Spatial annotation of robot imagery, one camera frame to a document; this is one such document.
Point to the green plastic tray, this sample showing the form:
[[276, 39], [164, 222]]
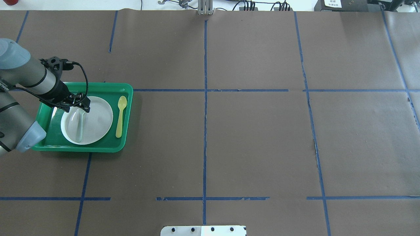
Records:
[[50, 119]]

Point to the yellow plastic spoon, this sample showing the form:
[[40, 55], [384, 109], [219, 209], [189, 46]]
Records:
[[121, 104]]

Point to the black box with label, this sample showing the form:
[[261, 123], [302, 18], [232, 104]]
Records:
[[342, 5]]

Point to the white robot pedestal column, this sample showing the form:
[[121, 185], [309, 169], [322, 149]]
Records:
[[217, 230]]

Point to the aluminium frame post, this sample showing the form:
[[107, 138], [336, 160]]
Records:
[[205, 7]]

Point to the white round plate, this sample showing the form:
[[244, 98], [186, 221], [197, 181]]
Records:
[[96, 123]]

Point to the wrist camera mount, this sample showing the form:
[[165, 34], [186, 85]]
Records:
[[57, 65]]

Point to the pale grey plastic fork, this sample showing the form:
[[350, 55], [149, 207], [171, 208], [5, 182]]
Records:
[[80, 125]]

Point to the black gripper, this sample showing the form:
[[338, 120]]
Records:
[[60, 92]]

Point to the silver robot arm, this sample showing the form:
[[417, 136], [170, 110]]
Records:
[[41, 78]]

